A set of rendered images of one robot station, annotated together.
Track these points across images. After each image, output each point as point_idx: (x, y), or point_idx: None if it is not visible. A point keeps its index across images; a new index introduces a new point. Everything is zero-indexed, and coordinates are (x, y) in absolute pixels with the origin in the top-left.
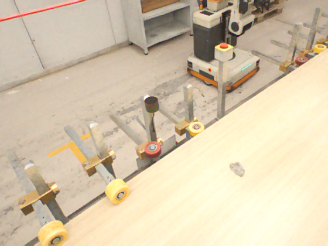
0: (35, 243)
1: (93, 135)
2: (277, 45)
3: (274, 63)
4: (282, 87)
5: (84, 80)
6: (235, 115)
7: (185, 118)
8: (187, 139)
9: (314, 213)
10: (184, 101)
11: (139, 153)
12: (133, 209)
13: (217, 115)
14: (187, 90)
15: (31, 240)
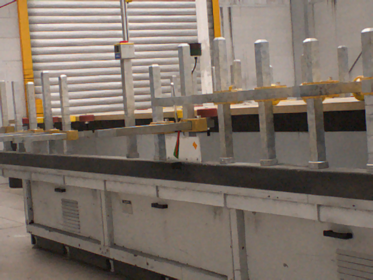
0: (289, 167)
1: (226, 51)
2: (12, 140)
3: (55, 138)
4: (136, 112)
5: None
6: (171, 111)
7: (157, 118)
8: (163, 154)
9: (299, 101)
10: (155, 88)
11: (203, 121)
12: (286, 104)
13: (132, 148)
14: (158, 69)
15: (285, 168)
